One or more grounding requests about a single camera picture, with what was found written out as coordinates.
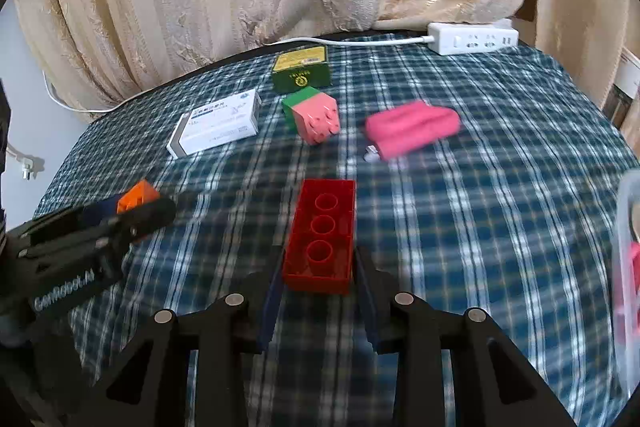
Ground orange building block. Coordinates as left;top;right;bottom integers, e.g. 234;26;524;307
116;179;161;215

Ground white medicine box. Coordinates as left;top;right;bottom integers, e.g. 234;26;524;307
166;88;263;158

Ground white power plug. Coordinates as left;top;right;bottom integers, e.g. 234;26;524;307
7;144;46;180

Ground small pink foam curler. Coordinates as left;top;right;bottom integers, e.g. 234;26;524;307
364;101;462;159

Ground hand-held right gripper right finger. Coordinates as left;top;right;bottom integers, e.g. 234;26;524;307
352;247;581;427

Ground red building block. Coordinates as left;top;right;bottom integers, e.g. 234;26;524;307
281;179;357;297

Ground green and yellow box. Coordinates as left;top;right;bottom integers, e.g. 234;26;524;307
271;47;332;95

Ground green and pink block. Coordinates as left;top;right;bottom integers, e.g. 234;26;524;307
281;86;341;146

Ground clear plastic container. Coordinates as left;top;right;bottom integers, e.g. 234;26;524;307
612;168;640;400

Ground white power strip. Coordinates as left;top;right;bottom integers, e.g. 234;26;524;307
427;19;519;56

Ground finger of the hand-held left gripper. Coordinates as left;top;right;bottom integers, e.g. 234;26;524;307
30;194;126;238
100;197;177;248

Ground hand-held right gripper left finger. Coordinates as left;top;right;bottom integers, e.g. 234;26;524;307
82;252;286;427

